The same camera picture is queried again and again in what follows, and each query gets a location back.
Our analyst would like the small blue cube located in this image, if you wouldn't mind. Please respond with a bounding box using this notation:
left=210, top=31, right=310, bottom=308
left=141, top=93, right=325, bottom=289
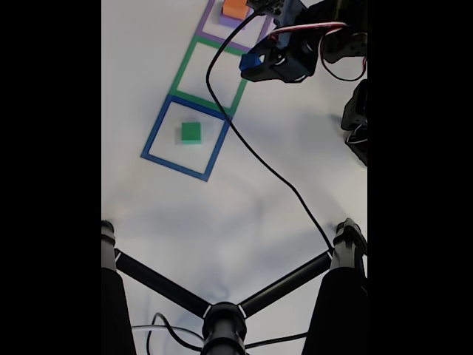
left=239, top=53, right=264, bottom=73

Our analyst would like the purple square block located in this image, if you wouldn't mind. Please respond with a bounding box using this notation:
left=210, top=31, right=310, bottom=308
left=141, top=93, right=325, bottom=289
left=218, top=9, right=256, bottom=29

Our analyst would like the orange square block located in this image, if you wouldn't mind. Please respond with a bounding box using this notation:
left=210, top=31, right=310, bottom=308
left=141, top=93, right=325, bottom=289
left=221, top=0, right=251, bottom=19

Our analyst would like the green square block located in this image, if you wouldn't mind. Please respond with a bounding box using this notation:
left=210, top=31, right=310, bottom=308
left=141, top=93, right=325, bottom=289
left=180, top=121, right=203, bottom=145

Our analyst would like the black tripod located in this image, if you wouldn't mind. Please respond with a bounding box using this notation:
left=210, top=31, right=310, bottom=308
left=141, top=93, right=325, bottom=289
left=101, top=217, right=368, bottom=355

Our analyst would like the white and red servo wire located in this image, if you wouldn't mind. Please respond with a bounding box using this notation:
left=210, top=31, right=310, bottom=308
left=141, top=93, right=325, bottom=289
left=268, top=21, right=348, bottom=42

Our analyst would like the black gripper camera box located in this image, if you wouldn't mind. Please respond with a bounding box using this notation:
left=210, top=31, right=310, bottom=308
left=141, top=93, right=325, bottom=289
left=246, top=0, right=287, bottom=18

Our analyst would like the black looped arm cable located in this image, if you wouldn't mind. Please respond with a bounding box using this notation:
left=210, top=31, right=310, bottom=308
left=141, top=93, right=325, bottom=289
left=319, top=33, right=368, bottom=82

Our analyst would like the long black camera cable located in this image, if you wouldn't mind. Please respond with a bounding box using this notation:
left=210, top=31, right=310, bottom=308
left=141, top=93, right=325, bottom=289
left=205, top=11, right=336, bottom=256

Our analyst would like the purple square frame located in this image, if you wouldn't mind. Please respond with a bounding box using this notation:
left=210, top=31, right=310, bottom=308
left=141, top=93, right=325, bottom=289
left=194, top=0, right=274, bottom=55

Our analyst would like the green square frame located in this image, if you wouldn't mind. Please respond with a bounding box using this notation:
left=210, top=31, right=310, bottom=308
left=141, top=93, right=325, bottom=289
left=169, top=35, right=248, bottom=116

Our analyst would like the blue square frame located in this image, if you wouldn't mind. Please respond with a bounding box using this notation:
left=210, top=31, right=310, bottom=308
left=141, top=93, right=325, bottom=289
left=140, top=94, right=233, bottom=183

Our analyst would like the straight black cable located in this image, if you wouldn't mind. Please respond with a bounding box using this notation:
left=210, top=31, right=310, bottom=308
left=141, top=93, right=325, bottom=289
left=244, top=331, right=308, bottom=351

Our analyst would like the curled black cable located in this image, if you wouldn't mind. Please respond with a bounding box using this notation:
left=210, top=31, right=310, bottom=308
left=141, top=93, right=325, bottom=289
left=146, top=313, right=205, bottom=352

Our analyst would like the white cable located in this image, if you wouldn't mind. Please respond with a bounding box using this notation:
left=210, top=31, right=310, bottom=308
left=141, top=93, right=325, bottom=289
left=131, top=325, right=204, bottom=341

